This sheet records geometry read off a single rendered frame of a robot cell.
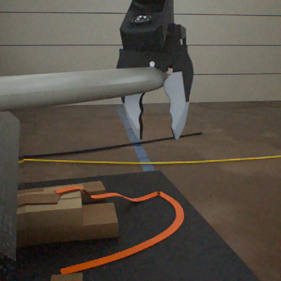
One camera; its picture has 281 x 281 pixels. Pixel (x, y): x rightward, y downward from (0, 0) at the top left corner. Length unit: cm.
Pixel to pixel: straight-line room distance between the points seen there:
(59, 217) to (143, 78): 147
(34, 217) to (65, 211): 16
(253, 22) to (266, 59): 70
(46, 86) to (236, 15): 615
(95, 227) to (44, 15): 455
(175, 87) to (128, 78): 10
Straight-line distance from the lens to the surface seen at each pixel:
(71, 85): 32
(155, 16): 38
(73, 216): 180
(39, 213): 179
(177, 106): 45
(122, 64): 46
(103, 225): 182
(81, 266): 167
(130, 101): 46
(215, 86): 632
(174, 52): 44
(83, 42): 587
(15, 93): 30
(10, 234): 79
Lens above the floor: 99
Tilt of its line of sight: 16 degrees down
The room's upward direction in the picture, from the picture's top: straight up
